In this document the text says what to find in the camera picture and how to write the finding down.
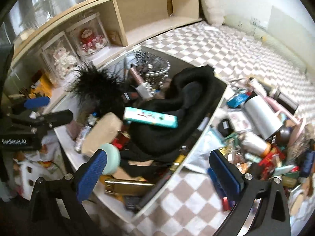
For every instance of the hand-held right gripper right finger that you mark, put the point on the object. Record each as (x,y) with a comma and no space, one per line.
(225,173)

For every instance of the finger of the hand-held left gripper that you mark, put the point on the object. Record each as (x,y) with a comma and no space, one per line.
(57,118)
(37,102)

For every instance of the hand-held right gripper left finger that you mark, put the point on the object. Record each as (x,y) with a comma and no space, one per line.
(90,174)

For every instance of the white storage container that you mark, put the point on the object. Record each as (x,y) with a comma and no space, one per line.
(70,150)

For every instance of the yellow box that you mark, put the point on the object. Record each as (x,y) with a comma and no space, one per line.
(43,86)

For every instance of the mint green round case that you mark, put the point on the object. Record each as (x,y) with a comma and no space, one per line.
(112,157)

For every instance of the white plastic pouch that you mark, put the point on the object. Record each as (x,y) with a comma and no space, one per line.
(209,150)

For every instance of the clear small bottle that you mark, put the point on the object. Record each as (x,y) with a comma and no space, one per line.
(82,137)

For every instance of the gold box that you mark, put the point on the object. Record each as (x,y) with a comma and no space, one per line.
(128,187)

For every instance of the cream bottle with orange cap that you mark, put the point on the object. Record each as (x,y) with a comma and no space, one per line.
(254,143)

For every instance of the white plastic stool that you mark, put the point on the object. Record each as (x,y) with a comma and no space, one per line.
(30,177)

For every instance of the red snack packet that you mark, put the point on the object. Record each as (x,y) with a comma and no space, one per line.
(269,161)

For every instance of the small black box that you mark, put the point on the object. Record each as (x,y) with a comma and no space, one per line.
(224,126)

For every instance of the white dress doll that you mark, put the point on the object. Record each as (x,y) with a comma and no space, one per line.
(64,61)

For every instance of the black feather accessory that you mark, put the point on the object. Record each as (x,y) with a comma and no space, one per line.
(96,86)

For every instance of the clear display case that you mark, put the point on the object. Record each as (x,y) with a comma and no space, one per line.
(49,51)
(98,24)

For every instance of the silver cylinder can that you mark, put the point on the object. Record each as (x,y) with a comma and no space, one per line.
(260,118)

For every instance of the blue small box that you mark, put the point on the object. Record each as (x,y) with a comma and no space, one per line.
(237,100)

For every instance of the black cloth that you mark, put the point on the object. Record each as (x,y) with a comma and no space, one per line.
(160,137)

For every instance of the doll in red dress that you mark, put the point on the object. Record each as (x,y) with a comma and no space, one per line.
(92,41)

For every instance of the brown fur item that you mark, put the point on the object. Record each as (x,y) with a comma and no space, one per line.
(301,142)

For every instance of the teal rectangular box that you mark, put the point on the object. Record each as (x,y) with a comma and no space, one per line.
(150,117)

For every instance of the dark blue pouch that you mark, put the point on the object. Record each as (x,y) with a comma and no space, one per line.
(307,163)

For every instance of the pink tray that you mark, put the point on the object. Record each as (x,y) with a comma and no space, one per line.
(296,120)

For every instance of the pink bar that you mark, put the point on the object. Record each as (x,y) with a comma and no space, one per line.
(136,76)

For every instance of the small white box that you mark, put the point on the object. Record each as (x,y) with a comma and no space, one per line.
(144,91)

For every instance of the wooden shelf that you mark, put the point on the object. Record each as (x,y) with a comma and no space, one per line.
(137,12)

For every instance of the white fluffy pillow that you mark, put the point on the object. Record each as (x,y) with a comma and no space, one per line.
(212,7)

